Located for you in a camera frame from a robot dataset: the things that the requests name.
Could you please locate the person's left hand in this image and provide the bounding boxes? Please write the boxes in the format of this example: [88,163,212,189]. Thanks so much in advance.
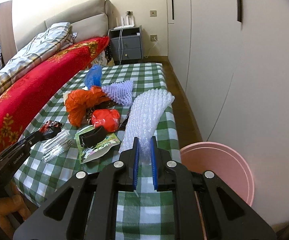
[0,194,31,230]

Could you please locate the beige upholstered headboard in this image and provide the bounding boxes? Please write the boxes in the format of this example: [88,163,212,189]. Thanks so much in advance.
[15,0,117,50]

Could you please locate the purple foam fruit net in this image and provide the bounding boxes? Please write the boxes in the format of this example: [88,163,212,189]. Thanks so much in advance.
[102,80,133,106]

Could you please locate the pink plastic basin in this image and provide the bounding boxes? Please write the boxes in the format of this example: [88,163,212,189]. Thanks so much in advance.
[180,142,255,206]

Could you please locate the white wardrobe doors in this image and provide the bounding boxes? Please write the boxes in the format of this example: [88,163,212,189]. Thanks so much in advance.
[167,0,289,230]

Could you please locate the brass wall socket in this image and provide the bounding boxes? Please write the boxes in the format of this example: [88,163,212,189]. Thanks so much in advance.
[150,35,158,42]
[150,10,157,17]

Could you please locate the blue plastic bag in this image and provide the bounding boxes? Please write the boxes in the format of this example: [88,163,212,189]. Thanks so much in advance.
[84,64,102,90]

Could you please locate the red floral blanket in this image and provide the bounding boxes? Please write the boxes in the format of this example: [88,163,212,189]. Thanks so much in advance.
[0,36,109,152]

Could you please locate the white bubble wrap sheet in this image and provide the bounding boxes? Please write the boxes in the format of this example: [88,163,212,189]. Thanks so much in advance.
[119,89,174,165]

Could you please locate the clear crumpled plastic wrap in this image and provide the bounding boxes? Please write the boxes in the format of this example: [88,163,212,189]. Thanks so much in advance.
[41,129,72,163]

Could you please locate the brass wall socket lower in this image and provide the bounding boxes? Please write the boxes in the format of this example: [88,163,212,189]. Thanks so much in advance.
[150,35,158,42]

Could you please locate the orange plastic bag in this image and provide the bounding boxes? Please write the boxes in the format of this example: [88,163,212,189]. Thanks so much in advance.
[64,86,110,127]

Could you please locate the black cloth band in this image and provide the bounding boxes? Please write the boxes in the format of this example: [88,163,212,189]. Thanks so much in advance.
[79,126,107,148]

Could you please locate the red plastic bag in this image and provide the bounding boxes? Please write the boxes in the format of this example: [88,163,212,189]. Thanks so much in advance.
[91,109,121,133]

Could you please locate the grey bedside cabinet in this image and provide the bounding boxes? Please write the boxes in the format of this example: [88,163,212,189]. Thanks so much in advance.
[108,25,143,63]

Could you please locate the white charging cable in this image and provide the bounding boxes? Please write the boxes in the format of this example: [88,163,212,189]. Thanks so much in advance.
[117,26,125,66]

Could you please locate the brass wall socket upper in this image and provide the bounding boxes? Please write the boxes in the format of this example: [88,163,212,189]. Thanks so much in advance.
[150,10,157,17]

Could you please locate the plaid folded quilt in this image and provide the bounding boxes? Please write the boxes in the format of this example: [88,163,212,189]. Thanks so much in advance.
[0,22,72,96]

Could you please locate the green white checkered tablecloth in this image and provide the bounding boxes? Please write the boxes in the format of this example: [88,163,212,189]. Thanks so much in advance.
[12,62,183,240]

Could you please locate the white router on cabinet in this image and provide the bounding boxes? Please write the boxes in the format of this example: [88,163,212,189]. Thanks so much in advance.
[114,11,135,29]

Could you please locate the red black snack wrapper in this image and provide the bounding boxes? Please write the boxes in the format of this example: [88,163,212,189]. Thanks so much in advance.
[39,120,63,141]

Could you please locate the green white snack pouch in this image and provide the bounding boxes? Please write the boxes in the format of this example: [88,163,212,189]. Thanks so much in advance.
[74,126,120,164]

